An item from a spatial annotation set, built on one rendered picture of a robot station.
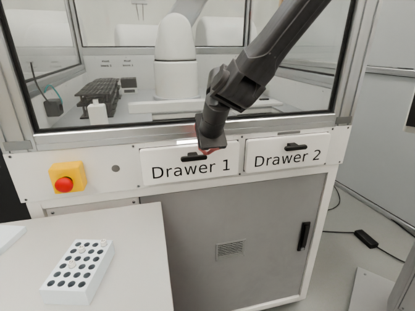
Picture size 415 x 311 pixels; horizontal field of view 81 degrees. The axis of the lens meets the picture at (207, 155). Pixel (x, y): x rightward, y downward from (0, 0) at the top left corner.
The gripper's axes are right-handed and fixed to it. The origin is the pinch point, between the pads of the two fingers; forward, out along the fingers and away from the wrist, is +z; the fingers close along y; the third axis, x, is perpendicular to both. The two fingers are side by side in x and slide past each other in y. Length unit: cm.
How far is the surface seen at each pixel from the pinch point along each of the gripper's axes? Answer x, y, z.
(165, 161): 11.3, -0.9, 4.7
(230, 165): -8.2, -2.8, 7.4
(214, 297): -5, -39, 60
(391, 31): -148, 92, 27
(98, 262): 26.8, -25.6, -2.7
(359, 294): -81, -52, 72
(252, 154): -15.2, -0.9, 5.0
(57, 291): 32.8, -29.6, -5.5
